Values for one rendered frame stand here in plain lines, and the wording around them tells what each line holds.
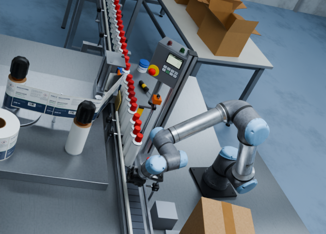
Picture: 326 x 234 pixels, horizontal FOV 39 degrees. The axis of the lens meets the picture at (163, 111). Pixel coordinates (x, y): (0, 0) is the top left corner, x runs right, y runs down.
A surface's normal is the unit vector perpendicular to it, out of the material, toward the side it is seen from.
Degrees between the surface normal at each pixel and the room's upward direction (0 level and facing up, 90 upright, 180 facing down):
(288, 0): 90
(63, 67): 0
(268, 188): 0
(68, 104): 90
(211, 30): 90
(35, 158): 0
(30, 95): 90
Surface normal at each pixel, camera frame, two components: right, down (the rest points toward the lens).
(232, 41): 0.41, 0.67
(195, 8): -0.88, -0.02
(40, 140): 0.35, -0.75
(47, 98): 0.05, 0.62
